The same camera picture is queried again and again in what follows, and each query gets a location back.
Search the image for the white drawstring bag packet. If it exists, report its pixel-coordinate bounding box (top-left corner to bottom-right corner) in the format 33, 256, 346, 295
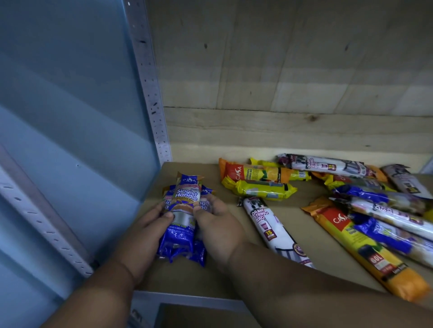
329, 197, 433, 241
275, 153, 369, 178
241, 196, 316, 269

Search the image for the grey slotted metal shelf rail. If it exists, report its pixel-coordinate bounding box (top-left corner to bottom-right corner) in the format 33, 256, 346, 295
0, 145, 94, 278

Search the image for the white grey bag packet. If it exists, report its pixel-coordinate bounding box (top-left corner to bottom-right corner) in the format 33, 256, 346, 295
381, 164, 433, 200

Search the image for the blue clear bag packet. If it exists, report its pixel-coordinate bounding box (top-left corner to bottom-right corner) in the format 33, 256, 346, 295
333, 184, 427, 214
351, 212, 433, 268

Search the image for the wooden plank back panel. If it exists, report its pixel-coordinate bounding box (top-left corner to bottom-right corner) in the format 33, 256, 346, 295
145, 0, 433, 173

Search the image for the person's right forearm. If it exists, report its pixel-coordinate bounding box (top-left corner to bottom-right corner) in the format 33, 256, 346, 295
221, 241, 433, 328

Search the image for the orange red bag packet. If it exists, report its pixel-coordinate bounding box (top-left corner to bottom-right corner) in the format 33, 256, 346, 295
219, 158, 299, 184

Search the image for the blue bag packet orange band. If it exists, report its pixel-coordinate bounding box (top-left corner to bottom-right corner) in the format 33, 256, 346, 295
158, 173, 204, 263

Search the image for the person's left hand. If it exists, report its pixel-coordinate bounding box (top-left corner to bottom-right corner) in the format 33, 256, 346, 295
113, 204, 175, 283

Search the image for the grey slotted metal shelf upright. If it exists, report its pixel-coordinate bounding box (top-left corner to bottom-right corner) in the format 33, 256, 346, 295
122, 0, 173, 166

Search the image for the long orange yellow bag packet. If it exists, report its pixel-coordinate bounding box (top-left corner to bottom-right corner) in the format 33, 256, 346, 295
301, 197, 431, 303

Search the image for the person's right hand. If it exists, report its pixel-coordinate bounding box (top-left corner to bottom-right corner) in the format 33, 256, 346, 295
193, 195, 250, 271

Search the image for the small orange bag packet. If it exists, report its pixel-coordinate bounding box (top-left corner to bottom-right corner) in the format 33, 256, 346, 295
365, 164, 388, 183

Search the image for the person's left forearm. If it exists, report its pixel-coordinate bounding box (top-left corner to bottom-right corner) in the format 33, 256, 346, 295
42, 258, 137, 328

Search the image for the yellow dark print bag packet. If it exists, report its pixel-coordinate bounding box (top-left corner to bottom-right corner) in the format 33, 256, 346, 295
311, 171, 397, 193

